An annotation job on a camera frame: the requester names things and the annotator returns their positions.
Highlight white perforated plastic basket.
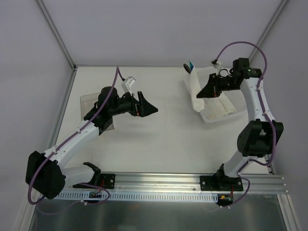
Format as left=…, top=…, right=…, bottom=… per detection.
left=180, top=64, right=248, bottom=125

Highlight right green circuit board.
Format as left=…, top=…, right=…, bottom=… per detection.
left=219, top=195, right=233, bottom=201

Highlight white paper napkin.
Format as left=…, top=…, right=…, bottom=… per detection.
left=188, top=66, right=204, bottom=112

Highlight left aluminium frame post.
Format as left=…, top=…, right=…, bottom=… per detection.
left=35, top=0, right=76, bottom=70

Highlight white slotted cable duct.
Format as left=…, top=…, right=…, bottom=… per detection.
left=56, top=190, right=218, bottom=203

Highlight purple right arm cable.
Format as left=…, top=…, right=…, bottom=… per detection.
left=211, top=41, right=281, bottom=209

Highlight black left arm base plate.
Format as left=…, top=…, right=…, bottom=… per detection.
left=73, top=173, right=116, bottom=189

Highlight rolled napkin in basket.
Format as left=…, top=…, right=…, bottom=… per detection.
left=218, top=93, right=237, bottom=115

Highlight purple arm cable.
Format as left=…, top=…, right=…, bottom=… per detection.
left=27, top=66, right=126, bottom=215
left=211, top=41, right=281, bottom=209

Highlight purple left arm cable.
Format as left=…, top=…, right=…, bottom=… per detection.
left=27, top=66, right=126, bottom=215

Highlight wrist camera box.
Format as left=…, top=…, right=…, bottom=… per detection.
left=210, top=59, right=222, bottom=75
left=121, top=77, right=136, bottom=94

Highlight iridescent rainbow steak knife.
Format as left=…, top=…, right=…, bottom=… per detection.
left=189, top=61, right=194, bottom=70

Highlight aluminium frame post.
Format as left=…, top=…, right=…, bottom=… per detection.
left=243, top=0, right=289, bottom=64
left=35, top=0, right=76, bottom=70

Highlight left green circuit board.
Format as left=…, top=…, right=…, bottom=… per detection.
left=89, top=191, right=102, bottom=198

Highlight clear acrylic tray box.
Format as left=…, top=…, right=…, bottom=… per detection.
left=80, top=94, right=114, bottom=132

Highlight aluminium front rail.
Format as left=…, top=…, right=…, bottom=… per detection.
left=28, top=170, right=289, bottom=194

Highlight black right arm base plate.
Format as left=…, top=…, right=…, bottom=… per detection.
left=199, top=174, right=244, bottom=192

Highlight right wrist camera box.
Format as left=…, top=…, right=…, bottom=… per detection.
left=210, top=59, right=222, bottom=75

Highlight right aluminium frame post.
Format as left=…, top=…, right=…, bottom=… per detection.
left=243, top=0, right=289, bottom=64

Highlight green circuit board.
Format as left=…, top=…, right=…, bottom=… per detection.
left=219, top=195, right=233, bottom=201
left=89, top=191, right=102, bottom=198

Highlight black metal spoon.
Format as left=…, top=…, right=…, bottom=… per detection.
left=183, top=64, right=191, bottom=74

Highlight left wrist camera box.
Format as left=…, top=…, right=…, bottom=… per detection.
left=121, top=77, right=136, bottom=94

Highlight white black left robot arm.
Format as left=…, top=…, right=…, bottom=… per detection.
left=26, top=87, right=158, bottom=199

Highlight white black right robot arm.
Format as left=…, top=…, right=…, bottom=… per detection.
left=196, top=58, right=284, bottom=191

